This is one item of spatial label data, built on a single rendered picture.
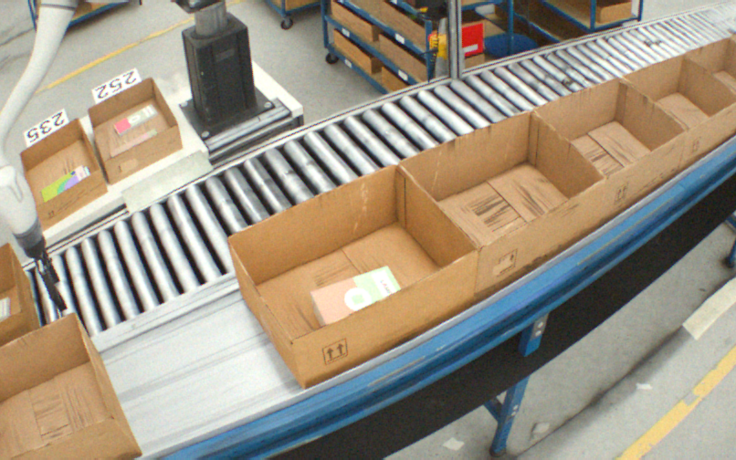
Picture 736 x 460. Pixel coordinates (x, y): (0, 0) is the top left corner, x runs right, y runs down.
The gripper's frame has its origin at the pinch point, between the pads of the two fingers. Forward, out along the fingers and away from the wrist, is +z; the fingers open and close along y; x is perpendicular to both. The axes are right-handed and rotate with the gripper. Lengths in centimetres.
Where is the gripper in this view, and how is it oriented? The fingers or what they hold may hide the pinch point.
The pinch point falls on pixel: (57, 290)
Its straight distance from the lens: 178.5
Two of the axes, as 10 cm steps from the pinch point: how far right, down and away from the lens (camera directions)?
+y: -5.0, -6.0, 6.2
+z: 0.5, 7.0, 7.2
